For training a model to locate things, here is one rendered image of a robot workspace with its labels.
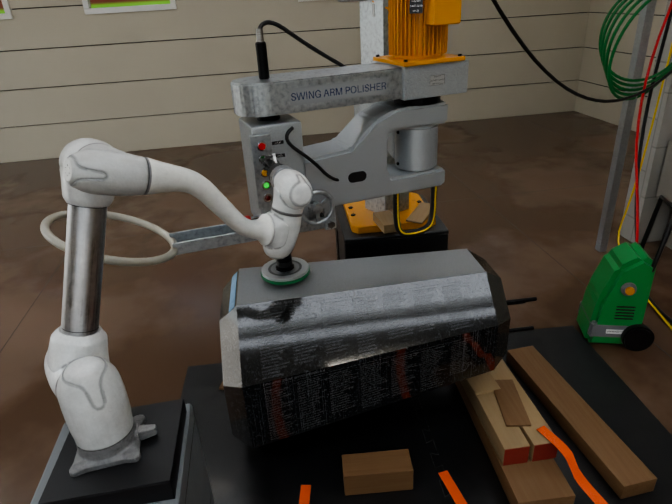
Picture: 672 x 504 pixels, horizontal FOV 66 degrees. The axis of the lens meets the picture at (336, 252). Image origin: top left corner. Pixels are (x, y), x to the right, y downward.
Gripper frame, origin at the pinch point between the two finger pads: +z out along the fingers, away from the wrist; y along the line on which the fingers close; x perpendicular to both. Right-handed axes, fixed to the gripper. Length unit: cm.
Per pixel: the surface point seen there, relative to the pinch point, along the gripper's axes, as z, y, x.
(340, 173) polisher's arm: 6.7, 11.8, 32.1
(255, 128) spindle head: 6.0, -11.4, -1.0
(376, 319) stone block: -17, 70, 36
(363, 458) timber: -33, 129, 20
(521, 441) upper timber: -59, 122, 83
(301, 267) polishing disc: 13, 54, 14
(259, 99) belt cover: 6.3, -21.5, 1.8
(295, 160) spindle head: 5.7, 3.0, 13.1
